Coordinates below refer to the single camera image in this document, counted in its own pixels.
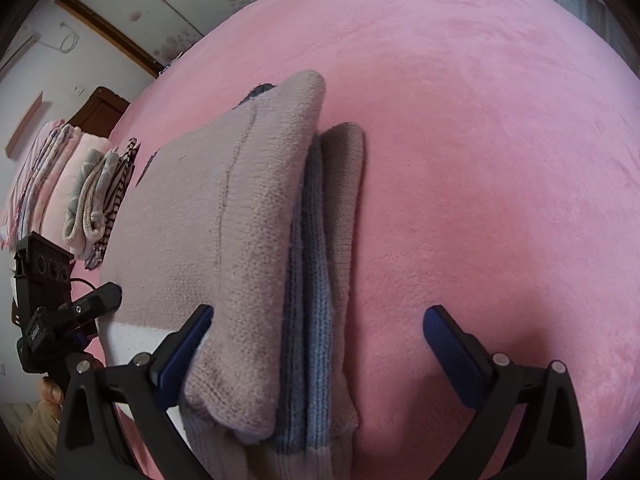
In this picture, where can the dark striped folded garment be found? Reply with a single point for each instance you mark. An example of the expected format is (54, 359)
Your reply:
(117, 199)

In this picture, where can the pink wall shelf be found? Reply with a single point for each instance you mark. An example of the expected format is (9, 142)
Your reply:
(22, 124)

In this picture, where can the person's left hand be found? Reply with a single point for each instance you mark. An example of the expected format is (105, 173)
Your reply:
(50, 393)

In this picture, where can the striped folded bedding stack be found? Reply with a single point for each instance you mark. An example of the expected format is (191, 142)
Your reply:
(30, 193)

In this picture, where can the wooden headboard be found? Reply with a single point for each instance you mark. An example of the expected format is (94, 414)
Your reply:
(100, 113)

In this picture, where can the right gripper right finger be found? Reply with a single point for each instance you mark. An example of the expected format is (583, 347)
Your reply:
(550, 442)

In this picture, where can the striped knit colour-block sweater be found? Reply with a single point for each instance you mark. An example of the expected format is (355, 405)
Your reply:
(252, 214)

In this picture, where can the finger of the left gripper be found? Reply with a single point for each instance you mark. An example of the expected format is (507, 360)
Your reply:
(104, 299)

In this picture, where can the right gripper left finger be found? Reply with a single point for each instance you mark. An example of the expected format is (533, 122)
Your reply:
(91, 442)

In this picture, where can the pink bed blanket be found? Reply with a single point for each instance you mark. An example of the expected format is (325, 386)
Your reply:
(500, 179)

